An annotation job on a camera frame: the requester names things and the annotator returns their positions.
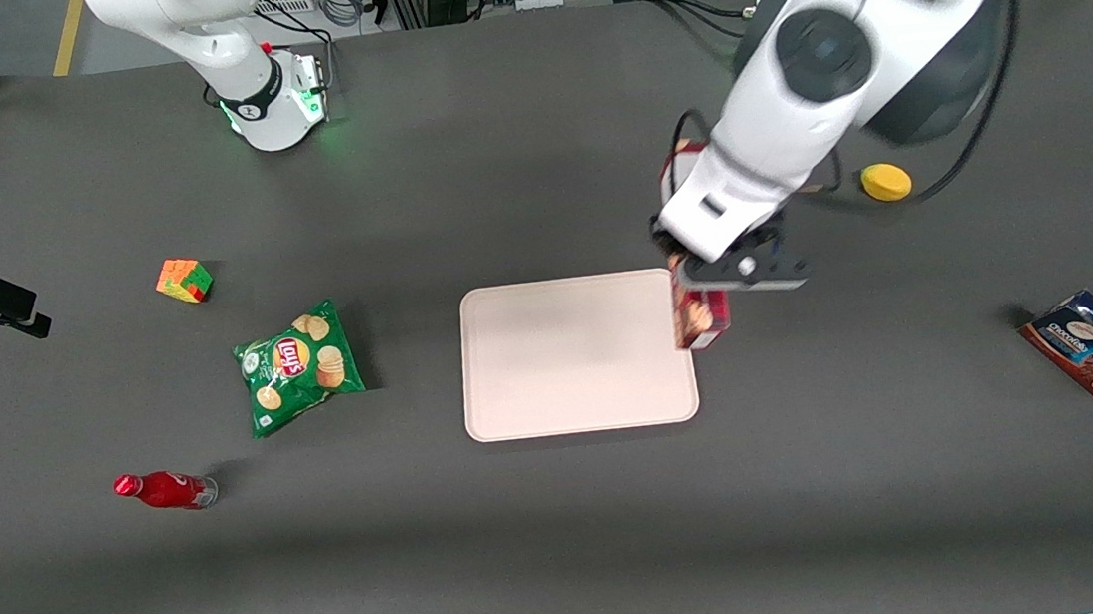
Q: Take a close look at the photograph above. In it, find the red plaid cookie box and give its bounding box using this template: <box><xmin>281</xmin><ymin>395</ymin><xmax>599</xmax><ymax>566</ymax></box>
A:
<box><xmin>654</xmin><ymin>136</ymin><xmax>735</xmax><ymax>354</ymax></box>

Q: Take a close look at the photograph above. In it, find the pale pink rectangular tray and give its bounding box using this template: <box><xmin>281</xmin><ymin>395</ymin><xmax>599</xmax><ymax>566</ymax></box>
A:
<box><xmin>451</xmin><ymin>266</ymin><xmax>703</xmax><ymax>446</ymax></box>

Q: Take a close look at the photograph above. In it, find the yellow lemon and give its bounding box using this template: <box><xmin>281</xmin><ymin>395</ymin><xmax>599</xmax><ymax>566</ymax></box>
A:
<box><xmin>859</xmin><ymin>161</ymin><xmax>915</xmax><ymax>206</ymax></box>

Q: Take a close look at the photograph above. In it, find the colourful puzzle cube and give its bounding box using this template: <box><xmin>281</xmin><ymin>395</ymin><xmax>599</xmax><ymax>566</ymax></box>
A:
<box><xmin>153</xmin><ymin>255</ymin><xmax>216</xmax><ymax>307</ymax></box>

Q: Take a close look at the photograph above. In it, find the red cola bottle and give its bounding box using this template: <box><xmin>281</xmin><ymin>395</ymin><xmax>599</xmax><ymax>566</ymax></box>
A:
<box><xmin>112</xmin><ymin>465</ymin><xmax>221</xmax><ymax>518</ymax></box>

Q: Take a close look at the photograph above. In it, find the green potato chip bag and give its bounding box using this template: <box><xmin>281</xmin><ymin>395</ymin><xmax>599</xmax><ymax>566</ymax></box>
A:
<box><xmin>228</xmin><ymin>297</ymin><xmax>370</xmax><ymax>440</ymax></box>

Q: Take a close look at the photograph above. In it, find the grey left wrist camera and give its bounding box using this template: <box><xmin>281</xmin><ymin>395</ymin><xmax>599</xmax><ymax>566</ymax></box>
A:
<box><xmin>680</xmin><ymin>246</ymin><xmax>814</xmax><ymax>302</ymax></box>

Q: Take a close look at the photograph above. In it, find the black base cable bundle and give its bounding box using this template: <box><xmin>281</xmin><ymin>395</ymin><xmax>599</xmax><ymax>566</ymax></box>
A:
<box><xmin>640</xmin><ymin>0</ymin><xmax>758</xmax><ymax>50</ymax></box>

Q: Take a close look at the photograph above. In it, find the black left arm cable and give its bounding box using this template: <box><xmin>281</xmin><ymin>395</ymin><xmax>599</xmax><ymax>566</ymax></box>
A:
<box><xmin>783</xmin><ymin>0</ymin><xmax>1050</xmax><ymax>216</ymax></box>

